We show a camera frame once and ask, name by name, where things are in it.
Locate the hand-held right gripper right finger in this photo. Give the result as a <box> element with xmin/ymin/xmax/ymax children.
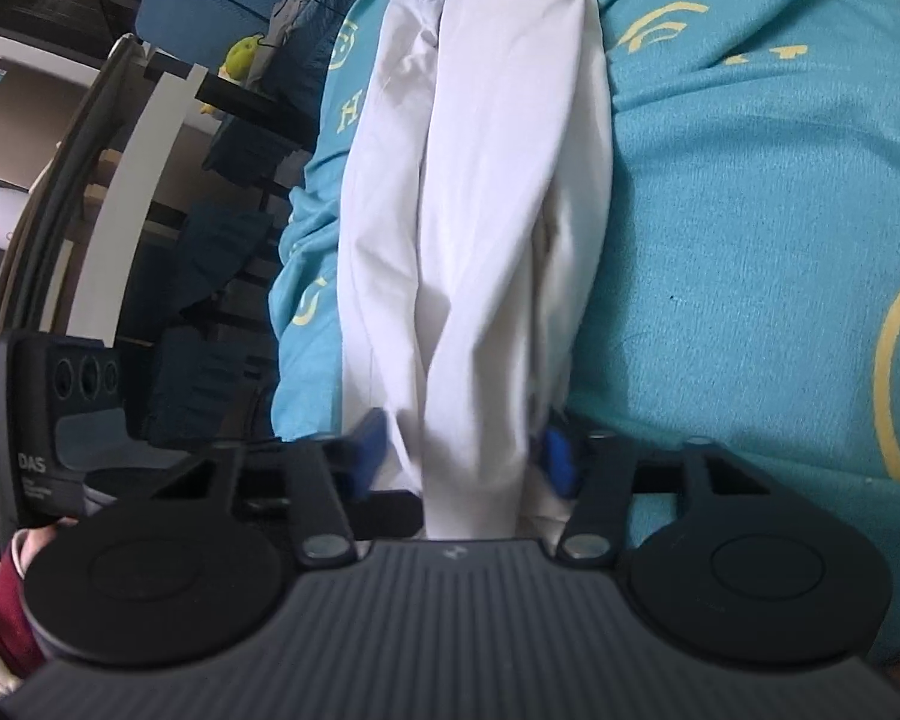
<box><xmin>544</xmin><ymin>427</ymin><xmax>773</xmax><ymax>565</ymax></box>

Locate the teal blanket with yellow print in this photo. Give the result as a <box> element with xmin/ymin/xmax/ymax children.
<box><xmin>268</xmin><ymin>0</ymin><xmax>900</xmax><ymax>665</ymax></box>

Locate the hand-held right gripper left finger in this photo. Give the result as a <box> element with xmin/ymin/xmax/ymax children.
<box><xmin>150</xmin><ymin>409</ymin><xmax>388</xmax><ymax>565</ymax></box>

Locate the black bed rail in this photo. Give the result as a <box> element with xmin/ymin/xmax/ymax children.
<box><xmin>0</xmin><ymin>34</ymin><xmax>147</xmax><ymax>350</ymax></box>

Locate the yellow plush toy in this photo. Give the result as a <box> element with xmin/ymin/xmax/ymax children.
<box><xmin>201</xmin><ymin>33</ymin><xmax>265</xmax><ymax>117</ymax></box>

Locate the brown cardboard box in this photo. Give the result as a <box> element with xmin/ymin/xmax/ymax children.
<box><xmin>0</xmin><ymin>51</ymin><xmax>104</xmax><ymax>175</ymax></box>

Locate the dark blue cloth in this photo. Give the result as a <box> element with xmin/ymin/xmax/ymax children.
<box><xmin>146</xmin><ymin>116</ymin><xmax>317</xmax><ymax>449</ymax></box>

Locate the white garment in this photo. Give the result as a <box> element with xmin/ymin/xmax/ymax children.
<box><xmin>336</xmin><ymin>0</ymin><xmax>617</xmax><ymax>542</ymax></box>

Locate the white bed board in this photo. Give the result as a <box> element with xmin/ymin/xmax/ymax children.
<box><xmin>66</xmin><ymin>62</ymin><xmax>209</xmax><ymax>352</ymax></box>

